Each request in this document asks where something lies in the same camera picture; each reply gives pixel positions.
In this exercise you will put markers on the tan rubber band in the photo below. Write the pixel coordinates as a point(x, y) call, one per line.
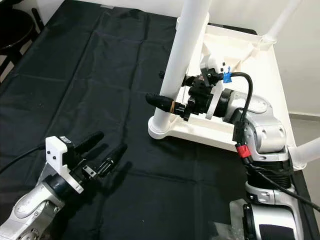
point(174, 106)

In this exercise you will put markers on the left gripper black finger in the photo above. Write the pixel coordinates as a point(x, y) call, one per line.
point(114, 159)
point(90, 142)

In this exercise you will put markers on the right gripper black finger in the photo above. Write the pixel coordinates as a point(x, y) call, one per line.
point(162, 102)
point(163, 75)

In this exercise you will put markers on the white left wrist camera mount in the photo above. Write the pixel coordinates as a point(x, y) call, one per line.
point(57, 152)

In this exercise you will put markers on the black tablecloth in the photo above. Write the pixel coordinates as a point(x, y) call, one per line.
point(80, 85)

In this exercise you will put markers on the white plastic table top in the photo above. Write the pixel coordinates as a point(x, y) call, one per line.
point(210, 132)

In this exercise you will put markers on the white plastic table leg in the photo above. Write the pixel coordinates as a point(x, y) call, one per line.
point(187, 45)
point(280, 20)
point(307, 152)

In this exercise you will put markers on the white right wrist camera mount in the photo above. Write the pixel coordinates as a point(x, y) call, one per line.
point(210, 62)

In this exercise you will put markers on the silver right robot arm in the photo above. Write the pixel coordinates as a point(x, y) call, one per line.
point(265, 132)

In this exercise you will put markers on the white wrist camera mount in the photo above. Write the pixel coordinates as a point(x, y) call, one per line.
point(57, 152)
point(210, 62)

